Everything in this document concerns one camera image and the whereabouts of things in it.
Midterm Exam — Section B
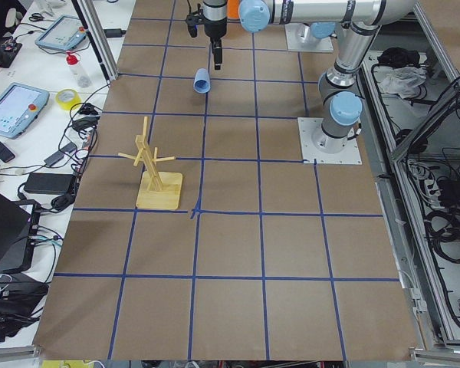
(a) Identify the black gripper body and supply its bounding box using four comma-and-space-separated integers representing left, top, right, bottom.
202, 0, 228, 40

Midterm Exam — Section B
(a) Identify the light blue plastic cup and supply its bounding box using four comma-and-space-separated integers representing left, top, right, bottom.
193, 68, 211, 94

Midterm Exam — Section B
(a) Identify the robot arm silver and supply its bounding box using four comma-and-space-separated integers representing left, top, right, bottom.
238, 0, 415, 153

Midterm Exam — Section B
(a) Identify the wooden cup rack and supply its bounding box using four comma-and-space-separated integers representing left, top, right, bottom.
118, 117, 183, 210

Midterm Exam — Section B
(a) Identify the bottle with red cap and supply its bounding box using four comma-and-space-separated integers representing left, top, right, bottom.
66, 52, 92, 88

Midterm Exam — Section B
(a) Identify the far teach pendant tablet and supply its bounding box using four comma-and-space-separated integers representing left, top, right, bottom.
34, 15, 86, 51

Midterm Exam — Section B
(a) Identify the teach pendant tablet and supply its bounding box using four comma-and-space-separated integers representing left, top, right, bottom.
34, 15, 86, 51
0, 83, 50, 139

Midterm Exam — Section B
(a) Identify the yellow tape roll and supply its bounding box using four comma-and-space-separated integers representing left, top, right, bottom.
55, 89, 82, 110

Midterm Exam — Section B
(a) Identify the white crumpled cloth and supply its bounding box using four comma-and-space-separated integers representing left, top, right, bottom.
379, 67, 426, 98

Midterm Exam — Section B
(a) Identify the near teach pendant tablet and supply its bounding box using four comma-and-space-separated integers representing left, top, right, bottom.
0, 83, 50, 139

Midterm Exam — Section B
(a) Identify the black power adapter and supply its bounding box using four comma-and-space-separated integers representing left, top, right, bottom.
24, 172, 74, 195

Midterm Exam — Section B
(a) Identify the black smartphone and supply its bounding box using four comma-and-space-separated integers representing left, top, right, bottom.
0, 141, 15, 163

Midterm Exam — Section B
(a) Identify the black laptop computer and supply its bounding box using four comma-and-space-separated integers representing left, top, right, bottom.
0, 194, 40, 274

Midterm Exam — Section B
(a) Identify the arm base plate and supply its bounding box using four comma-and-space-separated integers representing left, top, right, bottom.
297, 117, 362, 165
285, 22, 336, 53

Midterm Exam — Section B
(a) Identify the aluminium frame post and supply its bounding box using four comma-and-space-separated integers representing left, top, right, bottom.
71, 0, 119, 82

